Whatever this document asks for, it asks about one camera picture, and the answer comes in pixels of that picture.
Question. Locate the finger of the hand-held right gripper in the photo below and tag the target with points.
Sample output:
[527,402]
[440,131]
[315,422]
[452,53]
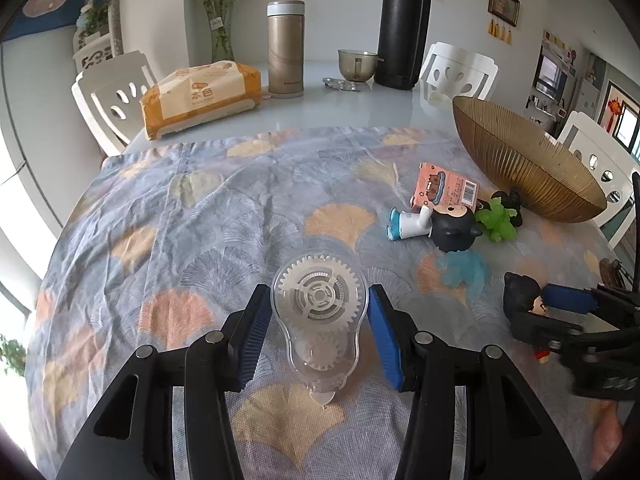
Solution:
[545,330]
[567,298]

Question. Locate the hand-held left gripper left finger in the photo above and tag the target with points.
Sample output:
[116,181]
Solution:
[252,340]

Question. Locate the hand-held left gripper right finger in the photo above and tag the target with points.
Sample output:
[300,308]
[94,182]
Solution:
[385,340]

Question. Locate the red robed black-haired figurine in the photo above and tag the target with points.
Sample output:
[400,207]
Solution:
[520,292]

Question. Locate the clear correction tape dispenser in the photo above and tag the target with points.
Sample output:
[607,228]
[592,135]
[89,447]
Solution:
[320,305]

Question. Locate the green translucent figure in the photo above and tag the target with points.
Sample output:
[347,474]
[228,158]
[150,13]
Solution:
[495,222]

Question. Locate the black monster figure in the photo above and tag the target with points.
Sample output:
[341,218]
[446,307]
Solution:
[511,202]

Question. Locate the black-headed white-bodied figurine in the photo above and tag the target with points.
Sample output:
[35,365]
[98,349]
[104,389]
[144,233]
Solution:
[450,230]

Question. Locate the brown ribbed glass bowl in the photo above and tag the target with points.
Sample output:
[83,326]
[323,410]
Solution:
[520,160]

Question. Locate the pink card box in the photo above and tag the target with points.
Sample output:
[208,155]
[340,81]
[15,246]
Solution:
[445,187]

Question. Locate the person's right hand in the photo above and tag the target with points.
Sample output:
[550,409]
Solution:
[607,435]

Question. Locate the brown round object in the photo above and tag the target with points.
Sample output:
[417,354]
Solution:
[610,272]

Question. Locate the leaf patterned tablecloth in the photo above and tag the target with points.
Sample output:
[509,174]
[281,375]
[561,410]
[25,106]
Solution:
[175,240]

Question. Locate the white chair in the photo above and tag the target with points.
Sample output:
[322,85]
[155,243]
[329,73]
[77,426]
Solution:
[110,95]
[590,145]
[457,70]

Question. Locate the green potted plant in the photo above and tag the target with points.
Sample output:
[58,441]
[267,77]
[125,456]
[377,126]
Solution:
[12,355]

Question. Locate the orange tissue pack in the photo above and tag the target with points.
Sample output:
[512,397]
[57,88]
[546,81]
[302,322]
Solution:
[200,95]

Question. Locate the silver blister pack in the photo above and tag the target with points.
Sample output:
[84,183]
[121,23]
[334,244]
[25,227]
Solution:
[342,85]

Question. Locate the metal cup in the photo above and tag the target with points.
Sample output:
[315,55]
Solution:
[356,66]

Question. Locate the yellow hanging tassels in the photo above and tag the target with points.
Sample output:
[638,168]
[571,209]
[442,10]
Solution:
[500,31]

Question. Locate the gold thermos flask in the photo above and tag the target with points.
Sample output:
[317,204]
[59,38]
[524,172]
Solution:
[286,50]

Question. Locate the black thermos flask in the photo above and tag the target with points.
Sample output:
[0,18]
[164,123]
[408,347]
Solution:
[402,30]

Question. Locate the glass vase with flowers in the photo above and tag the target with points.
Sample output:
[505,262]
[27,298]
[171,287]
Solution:
[222,30]

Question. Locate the white carved shelf with flowers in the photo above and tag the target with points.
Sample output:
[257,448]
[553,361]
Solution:
[95,35]

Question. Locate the framed wall picture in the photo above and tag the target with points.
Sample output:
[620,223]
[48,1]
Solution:
[504,4]

